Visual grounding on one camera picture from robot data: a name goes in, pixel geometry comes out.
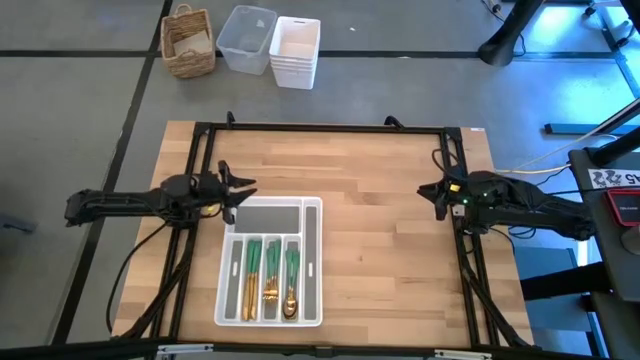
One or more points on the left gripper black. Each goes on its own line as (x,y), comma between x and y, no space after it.
(207,192)

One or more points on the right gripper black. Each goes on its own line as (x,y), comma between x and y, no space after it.
(472,192)

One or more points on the white cutlery tray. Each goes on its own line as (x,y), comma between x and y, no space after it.
(270,219)

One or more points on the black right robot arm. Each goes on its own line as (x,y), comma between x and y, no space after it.
(540,200)

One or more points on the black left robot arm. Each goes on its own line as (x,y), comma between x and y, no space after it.
(125,202)

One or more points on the white mounting plate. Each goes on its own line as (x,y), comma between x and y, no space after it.
(456,214)

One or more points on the black table clamp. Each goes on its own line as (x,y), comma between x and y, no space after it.
(395,121)
(230,119)

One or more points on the woven wicker basket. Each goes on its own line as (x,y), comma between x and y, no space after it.
(192,67)

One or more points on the white plastic storage bin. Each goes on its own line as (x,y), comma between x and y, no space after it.
(294,70)

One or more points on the black desk crossbar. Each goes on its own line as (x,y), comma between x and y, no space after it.
(565,282)

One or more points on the clear plastic bin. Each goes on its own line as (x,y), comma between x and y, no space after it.
(245,42)

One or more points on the beige paper sheet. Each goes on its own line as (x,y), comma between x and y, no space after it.
(192,44)

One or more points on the dark blue box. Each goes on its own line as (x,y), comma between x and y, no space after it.
(550,315)

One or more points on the black stand leg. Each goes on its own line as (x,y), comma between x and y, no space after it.
(505,45)

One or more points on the black desk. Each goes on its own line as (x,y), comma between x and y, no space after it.
(600,260)

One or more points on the white printed paper label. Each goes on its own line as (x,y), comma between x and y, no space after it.
(612,178)

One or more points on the red and black device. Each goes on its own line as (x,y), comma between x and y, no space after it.
(625,207)

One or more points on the grey round object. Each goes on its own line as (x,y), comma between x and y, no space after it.
(634,241)

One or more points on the black aluminium crossbar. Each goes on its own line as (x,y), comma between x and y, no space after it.
(75,350)

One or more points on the black aluminium table frame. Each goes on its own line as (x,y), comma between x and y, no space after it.
(325,128)

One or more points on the silver frame bracket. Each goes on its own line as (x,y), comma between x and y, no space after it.
(185,349)
(462,355)

